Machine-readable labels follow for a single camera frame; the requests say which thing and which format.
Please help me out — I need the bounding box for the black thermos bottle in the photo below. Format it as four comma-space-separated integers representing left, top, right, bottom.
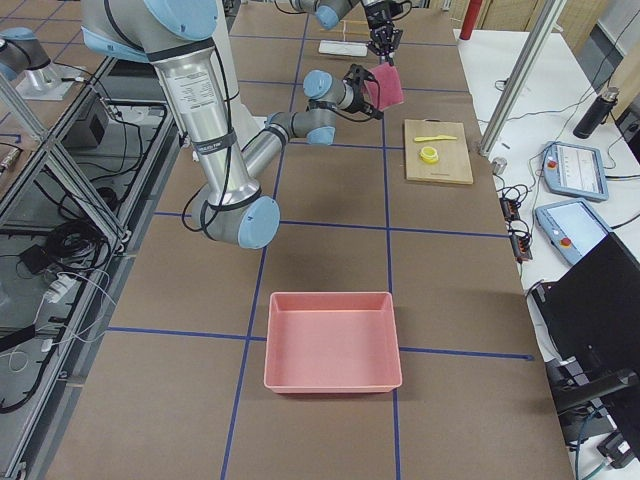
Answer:
573, 86, 620, 139

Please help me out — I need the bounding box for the white rectangular tray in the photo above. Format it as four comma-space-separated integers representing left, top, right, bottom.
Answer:
318, 40, 368, 57

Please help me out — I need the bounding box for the black laptop monitor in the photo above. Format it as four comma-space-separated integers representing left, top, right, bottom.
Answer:
533, 233, 639, 455

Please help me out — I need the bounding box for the bamboo cutting board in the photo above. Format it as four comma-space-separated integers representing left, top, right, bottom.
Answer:
403, 119, 474, 185

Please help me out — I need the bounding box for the pink plastic bin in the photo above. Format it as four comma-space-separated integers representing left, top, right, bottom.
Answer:
263, 292, 403, 394

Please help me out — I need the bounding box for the near teach pendant tablet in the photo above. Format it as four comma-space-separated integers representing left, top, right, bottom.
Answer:
534, 198, 612, 265

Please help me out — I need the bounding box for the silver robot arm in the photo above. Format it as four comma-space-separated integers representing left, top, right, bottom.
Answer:
81, 1, 356, 249
273, 0, 407, 66

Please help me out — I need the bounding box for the red cylinder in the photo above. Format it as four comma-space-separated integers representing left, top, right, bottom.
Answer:
459, 0, 484, 41

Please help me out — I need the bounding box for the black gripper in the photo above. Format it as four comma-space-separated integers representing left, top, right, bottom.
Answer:
362, 0, 403, 65

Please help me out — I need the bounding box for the pink cloth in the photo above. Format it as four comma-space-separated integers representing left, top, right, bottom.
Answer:
364, 62, 404, 111

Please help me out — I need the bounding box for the teach pendant tablet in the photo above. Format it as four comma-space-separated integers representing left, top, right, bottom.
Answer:
541, 142, 609, 202
534, 198, 612, 265

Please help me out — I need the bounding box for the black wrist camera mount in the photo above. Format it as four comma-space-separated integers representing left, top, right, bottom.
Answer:
343, 64, 384, 121

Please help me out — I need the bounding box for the black orange connector box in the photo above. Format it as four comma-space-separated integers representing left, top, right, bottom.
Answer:
509, 233, 533, 264

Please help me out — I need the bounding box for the aluminium frame post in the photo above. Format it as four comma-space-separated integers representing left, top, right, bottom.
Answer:
478, 0, 567, 158

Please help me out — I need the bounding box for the far teach pendant tablet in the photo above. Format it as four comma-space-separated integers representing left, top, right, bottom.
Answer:
541, 142, 609, 202

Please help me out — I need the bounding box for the yellow plastic knife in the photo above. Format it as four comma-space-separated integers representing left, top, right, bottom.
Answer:
413, 134, 458, 143

